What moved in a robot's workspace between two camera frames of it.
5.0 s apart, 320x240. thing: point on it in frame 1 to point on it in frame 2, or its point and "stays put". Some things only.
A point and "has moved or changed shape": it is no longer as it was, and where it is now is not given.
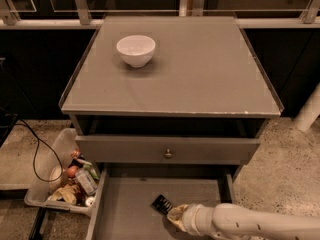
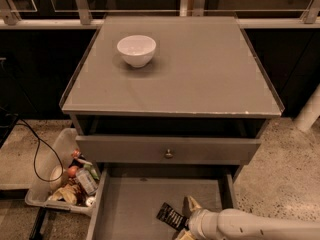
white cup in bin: (55, 173) stays put
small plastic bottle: (87, 180) stays put
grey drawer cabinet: (200, 102) stays put
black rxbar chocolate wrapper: (162, 204) has moved or changed shape
